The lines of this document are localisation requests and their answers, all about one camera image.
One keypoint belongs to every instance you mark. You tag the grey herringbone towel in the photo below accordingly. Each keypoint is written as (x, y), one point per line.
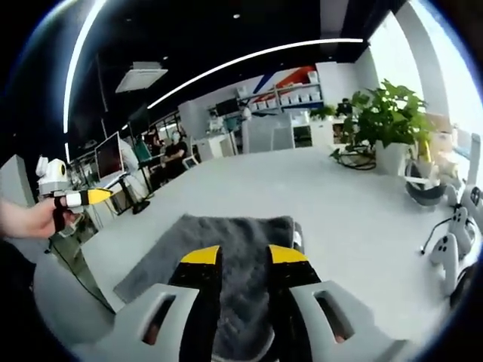
(211, 234)

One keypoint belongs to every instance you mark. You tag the open silver laptop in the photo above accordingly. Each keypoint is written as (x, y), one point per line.
(109, 156)

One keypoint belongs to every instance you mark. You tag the person's left hand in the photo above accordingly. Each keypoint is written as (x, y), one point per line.
(34, 220)

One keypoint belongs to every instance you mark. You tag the white office chair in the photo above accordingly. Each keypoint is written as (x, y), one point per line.
(190, 163)

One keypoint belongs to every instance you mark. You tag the white game controller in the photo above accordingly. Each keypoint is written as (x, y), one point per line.
(447, 260)
(462, 226)

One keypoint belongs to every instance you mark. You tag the black rounded device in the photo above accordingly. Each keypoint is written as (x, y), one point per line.
(466, 284)

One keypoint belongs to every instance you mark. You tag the long ceiling light strip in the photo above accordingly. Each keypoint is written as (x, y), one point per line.
(256, 56)
(77, 60)

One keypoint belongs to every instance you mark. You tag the ceiling air conditioner unit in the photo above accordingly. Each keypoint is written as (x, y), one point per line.
(141, 77)

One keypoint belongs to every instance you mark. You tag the white and black headset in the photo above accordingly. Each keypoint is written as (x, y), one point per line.
(424, 190)

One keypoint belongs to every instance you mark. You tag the yellow plastic item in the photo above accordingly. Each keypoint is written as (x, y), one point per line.
(424, 151)

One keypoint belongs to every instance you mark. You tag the grey partition panel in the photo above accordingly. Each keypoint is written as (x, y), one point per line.
(269, 134)

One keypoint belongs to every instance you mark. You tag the white upright stand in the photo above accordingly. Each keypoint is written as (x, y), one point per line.
(474, 158)

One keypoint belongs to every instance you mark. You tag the green potted plant white pot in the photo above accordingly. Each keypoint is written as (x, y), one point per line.
(388, 117)

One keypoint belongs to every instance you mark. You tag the cardboard box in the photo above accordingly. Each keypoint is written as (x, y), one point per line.
(439, 128)

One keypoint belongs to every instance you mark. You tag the small green planter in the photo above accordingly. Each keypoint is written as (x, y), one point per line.
(322, 112)

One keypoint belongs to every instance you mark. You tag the shelf with white boxes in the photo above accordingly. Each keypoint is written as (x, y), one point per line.
(290, 94)

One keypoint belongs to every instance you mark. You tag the black wall monitor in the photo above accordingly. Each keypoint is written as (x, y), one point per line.
(226, 106)

